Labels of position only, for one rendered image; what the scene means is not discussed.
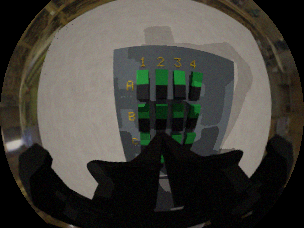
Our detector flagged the grey switch panel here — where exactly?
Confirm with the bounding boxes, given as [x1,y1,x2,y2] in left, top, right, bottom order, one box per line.
[113,45,235,162]

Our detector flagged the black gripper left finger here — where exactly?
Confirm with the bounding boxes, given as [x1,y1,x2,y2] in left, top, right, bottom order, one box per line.
[87,133,163,209]

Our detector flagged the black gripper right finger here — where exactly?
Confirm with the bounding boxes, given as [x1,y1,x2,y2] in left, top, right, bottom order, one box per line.
[161,133,244,207]

